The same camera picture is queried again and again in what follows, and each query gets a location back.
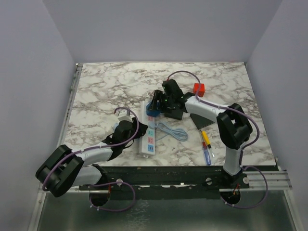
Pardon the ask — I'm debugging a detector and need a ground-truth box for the red cube plug adapter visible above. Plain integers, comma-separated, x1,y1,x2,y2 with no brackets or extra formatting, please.
193,83,205,97

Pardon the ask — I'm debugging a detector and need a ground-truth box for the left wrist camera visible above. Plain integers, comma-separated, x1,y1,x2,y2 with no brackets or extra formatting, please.
117,111,132,122

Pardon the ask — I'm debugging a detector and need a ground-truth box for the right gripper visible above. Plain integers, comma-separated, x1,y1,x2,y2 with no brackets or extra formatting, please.
149,90,174,114

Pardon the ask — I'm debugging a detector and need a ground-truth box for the blue handled screwdriver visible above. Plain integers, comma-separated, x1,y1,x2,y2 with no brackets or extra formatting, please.
202,142,212,166

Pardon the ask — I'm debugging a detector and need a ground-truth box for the yellow handled screwdriver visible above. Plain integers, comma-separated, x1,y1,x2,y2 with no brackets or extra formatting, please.
200,130,215,157

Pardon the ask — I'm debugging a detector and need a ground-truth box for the white power strip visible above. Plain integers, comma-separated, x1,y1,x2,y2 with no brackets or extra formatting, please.
139,101,155,158

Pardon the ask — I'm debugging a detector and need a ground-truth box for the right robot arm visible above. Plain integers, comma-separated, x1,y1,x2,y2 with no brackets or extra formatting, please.
146,79,252,188

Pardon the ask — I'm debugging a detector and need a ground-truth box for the blue cube plug adapter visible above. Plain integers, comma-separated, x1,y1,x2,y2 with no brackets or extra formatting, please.
146,103,161,117

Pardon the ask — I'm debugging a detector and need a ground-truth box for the black router box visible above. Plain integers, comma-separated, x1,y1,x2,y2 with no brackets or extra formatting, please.
164,111,183,120

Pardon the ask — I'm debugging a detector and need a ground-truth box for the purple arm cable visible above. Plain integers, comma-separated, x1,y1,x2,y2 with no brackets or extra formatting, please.
167,70,270,209
42,106,139,212

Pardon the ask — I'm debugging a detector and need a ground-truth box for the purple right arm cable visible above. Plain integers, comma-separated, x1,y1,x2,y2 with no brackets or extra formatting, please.
167,70,270,209

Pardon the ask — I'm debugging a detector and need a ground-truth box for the light blue cable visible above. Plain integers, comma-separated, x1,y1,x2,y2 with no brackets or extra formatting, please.
149,120,189,142

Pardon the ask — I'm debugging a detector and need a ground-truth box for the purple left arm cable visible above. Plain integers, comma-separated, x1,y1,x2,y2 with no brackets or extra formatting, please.
42,106,139,212

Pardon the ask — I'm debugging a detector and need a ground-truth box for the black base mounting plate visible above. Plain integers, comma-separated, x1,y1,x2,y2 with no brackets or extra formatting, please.
79,163,251,201

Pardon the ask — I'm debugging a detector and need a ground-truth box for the aluminium rail frame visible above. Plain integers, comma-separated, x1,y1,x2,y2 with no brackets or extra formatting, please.
28,63,298,231

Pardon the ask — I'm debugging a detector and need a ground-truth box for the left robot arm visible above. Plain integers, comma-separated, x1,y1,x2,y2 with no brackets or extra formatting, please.
35,118,148,197

